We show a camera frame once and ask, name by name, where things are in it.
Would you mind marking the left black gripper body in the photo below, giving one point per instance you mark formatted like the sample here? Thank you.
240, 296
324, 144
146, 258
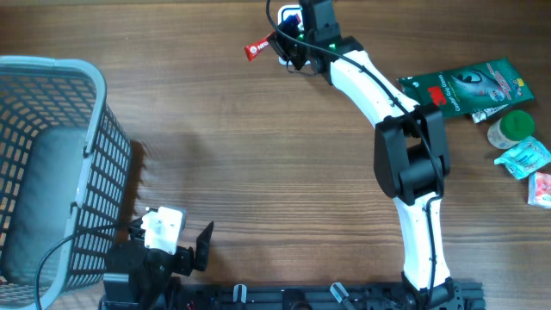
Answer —
182, 263

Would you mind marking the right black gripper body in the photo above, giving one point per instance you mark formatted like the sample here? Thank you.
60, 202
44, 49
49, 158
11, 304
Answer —
289, 41

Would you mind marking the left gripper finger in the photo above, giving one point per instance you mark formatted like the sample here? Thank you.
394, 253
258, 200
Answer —
202, 247
134, 228

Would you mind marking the red Nescafe stick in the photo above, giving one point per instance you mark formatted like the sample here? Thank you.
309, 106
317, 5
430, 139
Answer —
252, 50

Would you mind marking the small green white box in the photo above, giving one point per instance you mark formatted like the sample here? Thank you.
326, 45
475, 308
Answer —
487, 113

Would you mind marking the green 3M gloves pack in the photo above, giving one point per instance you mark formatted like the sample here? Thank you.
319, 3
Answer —
468, 89

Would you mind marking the green lid jar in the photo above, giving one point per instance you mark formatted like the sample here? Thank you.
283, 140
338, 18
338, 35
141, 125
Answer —
512, 128

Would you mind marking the teal wipes packet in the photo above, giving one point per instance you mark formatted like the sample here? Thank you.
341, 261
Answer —
524, 158

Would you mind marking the red white small packet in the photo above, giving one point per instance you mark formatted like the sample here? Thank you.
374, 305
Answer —
539, 190

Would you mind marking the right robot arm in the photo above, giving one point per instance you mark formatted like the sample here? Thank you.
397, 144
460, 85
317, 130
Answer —
411, 158

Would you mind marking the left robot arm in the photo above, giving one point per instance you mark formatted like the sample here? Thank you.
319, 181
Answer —
139, 277

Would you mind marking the white barcode scanner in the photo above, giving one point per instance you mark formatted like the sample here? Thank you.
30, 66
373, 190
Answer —
288, 10

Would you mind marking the grey plastic basket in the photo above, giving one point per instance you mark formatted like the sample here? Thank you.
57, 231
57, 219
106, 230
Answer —
65, 161

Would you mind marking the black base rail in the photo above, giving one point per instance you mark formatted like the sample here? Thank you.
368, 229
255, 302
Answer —
371, 296

